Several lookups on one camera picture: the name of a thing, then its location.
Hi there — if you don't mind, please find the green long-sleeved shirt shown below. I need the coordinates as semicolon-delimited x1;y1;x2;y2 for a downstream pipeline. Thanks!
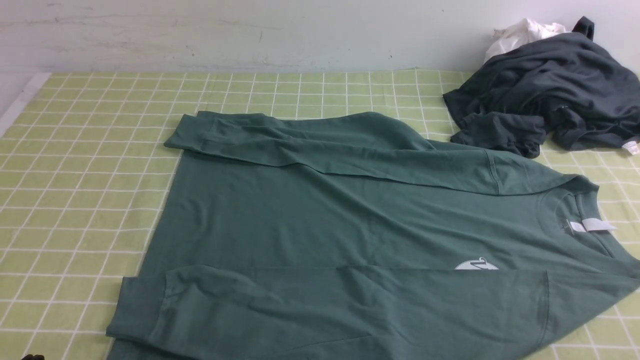
106;111;639;360

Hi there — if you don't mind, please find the green checkered tablecloth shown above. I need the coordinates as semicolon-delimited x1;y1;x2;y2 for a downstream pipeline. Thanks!
0;68;640;360

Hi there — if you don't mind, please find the white crumpled cloth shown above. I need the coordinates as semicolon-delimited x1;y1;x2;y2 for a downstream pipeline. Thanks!
484;18;568;63

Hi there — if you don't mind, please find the dark grey crumpled garment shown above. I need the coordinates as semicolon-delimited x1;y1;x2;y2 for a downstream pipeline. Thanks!
443;17;640;158

